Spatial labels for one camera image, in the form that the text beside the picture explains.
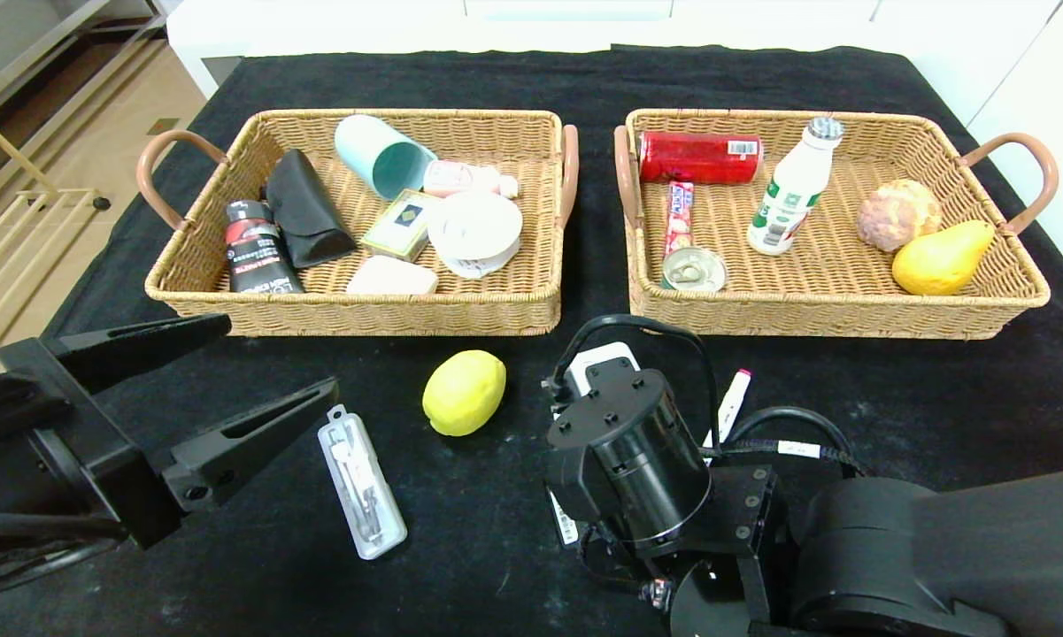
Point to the wooden wheeled rack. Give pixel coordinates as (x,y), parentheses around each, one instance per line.
(53,221)

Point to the red soda can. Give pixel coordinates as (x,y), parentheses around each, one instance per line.
(695,157)

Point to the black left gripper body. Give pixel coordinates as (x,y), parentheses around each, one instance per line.
(97,442)

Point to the white soap bar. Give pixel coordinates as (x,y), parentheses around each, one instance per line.
(393,278)

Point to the tin can with pull tab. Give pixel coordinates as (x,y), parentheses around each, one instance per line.
(695,269)

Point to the teal plastic cup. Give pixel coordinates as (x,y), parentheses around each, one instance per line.
(381,157)

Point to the clear compass case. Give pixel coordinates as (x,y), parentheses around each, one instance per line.
(363,487)

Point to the brown bread roll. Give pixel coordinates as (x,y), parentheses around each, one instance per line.
(894,215)

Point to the wicker basket holding toiletries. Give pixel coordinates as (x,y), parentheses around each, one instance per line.
(363,313)

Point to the black glasses case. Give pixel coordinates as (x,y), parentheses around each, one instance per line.
(305,211)

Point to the white milk drink bottle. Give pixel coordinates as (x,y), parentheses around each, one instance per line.
(792,195)

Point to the wicker basket holding food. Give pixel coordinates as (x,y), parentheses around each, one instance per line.
(850,283)

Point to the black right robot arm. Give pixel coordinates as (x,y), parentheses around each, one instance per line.
(938,548)

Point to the black table cloth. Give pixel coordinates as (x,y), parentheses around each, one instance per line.
(938,398)

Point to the black facial cleanser tube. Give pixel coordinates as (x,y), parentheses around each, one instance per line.
(261,259)

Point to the pink lotion bottle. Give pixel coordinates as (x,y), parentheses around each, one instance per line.
(460,179)

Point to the white cabinet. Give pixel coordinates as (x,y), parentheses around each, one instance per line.
(1027,88)

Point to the grey metal shelf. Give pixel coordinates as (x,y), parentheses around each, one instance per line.
(18,53)

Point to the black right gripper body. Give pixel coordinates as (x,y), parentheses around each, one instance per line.
(565,522)

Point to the white low table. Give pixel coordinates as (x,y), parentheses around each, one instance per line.
(230,26)

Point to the white pink marker pen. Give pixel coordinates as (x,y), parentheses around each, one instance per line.
(733,398)

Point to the yellow lemon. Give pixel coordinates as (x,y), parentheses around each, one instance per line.
(465,394)

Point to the green gold card box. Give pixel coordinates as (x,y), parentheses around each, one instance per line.
(402,225)

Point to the yellow pear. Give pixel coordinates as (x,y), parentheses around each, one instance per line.
(938,260)

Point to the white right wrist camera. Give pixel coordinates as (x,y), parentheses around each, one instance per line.
(597,354)

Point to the white round container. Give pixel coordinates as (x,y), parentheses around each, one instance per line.
(476,228)

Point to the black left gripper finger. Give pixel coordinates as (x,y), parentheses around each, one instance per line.
(150,347)
(212,469)

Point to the red chewy candy stick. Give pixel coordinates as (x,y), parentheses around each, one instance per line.
(680,212)

